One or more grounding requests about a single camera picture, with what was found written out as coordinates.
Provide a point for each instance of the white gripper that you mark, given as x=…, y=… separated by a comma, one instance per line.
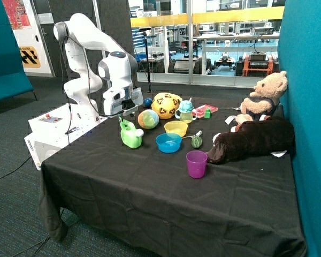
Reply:
x=122, y=101

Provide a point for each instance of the green toy watering can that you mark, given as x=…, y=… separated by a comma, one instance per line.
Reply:
x=130, y=135

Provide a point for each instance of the pastel multicolour soft ball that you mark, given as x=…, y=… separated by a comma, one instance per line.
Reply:
x=148, y=119

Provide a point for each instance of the small blue ball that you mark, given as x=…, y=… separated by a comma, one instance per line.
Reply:
x=147, y=102

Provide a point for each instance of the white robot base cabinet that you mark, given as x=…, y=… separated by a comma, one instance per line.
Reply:
x=55, y=129

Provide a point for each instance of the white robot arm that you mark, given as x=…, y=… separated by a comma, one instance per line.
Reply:
x=97, y=57

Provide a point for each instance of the large yellow black ball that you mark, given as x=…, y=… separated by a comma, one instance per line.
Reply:
x=165, y=104

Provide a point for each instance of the blue plastic bowl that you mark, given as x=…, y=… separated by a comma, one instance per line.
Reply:
x=168, y=142

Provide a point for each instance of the yellow plastic bowl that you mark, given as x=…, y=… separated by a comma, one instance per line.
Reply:
x=177, y=127

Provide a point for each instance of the teal lid sippy cup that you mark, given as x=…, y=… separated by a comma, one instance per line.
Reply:
x=186, y=112

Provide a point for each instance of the black tablecloth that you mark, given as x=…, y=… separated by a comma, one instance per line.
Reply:
x=147, y=198

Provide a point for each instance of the red pink book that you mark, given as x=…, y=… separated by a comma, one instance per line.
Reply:
x=200, y=111

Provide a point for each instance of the green toy vegetable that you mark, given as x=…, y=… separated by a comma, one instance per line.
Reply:
x=196, y=142

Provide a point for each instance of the silver spoon near bowls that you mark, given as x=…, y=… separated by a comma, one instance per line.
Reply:
x=195, y=135

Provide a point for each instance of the green toy block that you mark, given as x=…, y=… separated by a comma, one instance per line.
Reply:
x=207, y=113

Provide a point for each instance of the purple plastic cup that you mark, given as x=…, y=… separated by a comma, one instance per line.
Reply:
x=196, y=163

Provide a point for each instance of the black tripod stand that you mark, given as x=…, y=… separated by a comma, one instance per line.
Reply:
x=146, y=30

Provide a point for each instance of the silver spoon near bear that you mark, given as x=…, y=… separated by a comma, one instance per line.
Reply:
x=229, y=108

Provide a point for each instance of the yellow black sign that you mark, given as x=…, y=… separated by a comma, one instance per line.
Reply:
x=29, y=57

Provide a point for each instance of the teal sofa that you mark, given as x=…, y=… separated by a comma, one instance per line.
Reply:
x=13, y=80

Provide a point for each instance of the dark brown plush dog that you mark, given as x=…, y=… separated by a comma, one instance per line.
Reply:
x=252, y=138

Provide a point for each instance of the beige teddy bear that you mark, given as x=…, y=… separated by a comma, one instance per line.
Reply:
x=264, y=99

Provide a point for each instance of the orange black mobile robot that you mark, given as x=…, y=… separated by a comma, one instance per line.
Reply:
x=257, y=64

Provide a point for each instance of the white lab table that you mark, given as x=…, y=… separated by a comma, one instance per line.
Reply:
x=221, y=52

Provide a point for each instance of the teal partition panel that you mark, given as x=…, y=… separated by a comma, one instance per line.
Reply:
x=299, y=51

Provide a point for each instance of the red wall poster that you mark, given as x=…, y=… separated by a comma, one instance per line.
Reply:
x=17, y=15

